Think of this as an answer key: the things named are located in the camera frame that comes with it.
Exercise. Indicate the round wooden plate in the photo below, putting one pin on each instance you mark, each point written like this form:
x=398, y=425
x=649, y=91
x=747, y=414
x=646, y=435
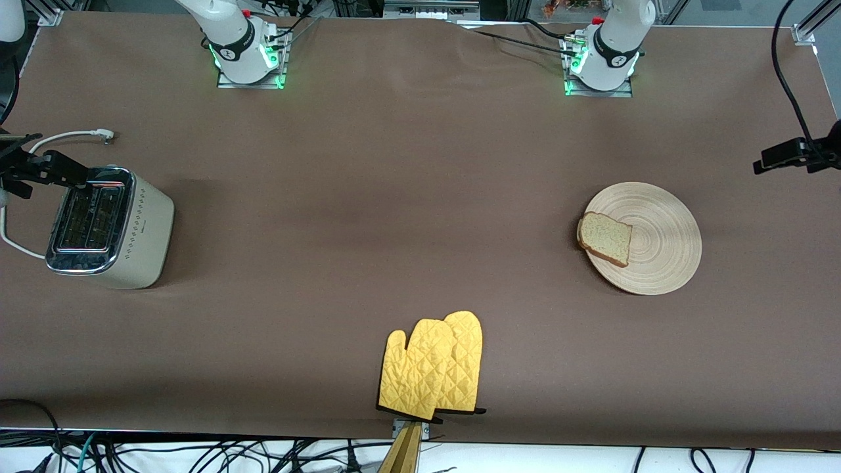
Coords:
x=663, y=243

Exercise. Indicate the brown table cover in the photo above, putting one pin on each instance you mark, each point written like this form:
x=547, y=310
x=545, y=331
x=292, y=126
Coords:
x=394, y=131

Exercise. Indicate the brown bread slice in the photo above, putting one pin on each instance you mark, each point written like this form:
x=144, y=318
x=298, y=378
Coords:
x=606, y=238

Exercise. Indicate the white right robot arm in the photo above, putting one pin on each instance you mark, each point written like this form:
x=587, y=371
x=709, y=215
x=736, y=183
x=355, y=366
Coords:
x=233, y=39

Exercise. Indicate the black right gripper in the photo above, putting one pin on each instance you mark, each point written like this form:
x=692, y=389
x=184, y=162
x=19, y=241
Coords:
x=20, y=168

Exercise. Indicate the grey power strip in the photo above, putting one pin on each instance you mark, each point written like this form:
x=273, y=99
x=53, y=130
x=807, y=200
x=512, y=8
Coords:
x=430, y=8

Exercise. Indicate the yellow quilted oven mitt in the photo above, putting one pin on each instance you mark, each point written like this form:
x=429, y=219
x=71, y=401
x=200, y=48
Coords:
x=470, y=355
x=420, y=368

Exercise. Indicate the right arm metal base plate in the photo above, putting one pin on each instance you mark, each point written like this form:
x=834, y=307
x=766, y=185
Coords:
x=227, y=83

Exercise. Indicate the small metal bracket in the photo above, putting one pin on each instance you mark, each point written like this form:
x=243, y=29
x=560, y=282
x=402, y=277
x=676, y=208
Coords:
x=397, y=428

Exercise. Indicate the cream and chrome toaster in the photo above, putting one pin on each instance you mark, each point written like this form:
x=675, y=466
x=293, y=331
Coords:
x=141, y=230

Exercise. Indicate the aluminium frame profile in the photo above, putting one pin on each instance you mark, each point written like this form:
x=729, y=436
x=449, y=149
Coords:
x=803, y=33
x=49, y=16

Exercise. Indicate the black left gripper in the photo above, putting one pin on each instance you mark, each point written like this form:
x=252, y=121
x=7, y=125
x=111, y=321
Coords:
x=817, y=153

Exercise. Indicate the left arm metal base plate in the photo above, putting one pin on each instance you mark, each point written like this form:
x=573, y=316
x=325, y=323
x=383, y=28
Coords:
x=624, y=92

